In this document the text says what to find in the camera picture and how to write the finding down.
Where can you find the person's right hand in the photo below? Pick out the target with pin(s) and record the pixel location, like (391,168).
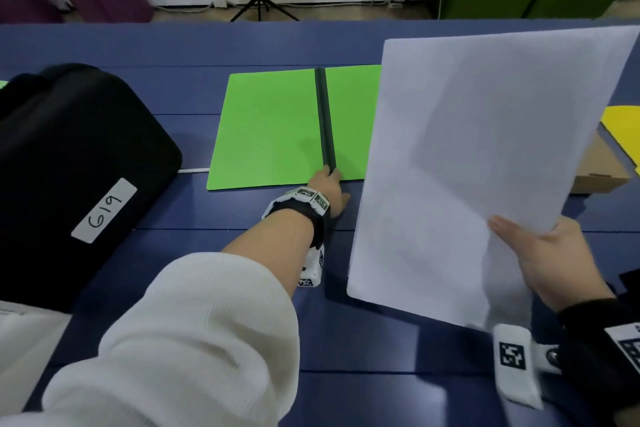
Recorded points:
(555,266)

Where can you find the person's left hand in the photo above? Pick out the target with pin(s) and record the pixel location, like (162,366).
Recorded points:
(330,191)

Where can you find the green folder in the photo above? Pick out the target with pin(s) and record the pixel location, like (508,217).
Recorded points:
(265,131)

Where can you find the neat white paper sheaf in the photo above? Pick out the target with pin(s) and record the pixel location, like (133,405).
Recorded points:
(475,141)

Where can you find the yellow folder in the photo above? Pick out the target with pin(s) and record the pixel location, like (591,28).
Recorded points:
(622,129)

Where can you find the person's white left sleeve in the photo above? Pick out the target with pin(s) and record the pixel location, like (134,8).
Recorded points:
(175,351)

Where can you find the brown cardboard box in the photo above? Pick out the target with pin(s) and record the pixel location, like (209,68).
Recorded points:
(597,166)

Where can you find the black case with white label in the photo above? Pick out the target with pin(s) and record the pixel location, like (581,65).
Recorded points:
(75,141)

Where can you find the open white box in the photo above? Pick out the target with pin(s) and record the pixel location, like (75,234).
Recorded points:
(25,351)

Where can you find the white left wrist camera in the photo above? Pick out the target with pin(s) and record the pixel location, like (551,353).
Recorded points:
(312,266)

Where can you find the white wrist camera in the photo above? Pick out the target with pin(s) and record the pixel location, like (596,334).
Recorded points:
(520,386)
(312,266)

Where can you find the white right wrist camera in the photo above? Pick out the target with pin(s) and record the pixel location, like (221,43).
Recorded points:
(520,386)

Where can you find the white wall socket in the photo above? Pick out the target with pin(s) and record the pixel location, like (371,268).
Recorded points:
(220,4)

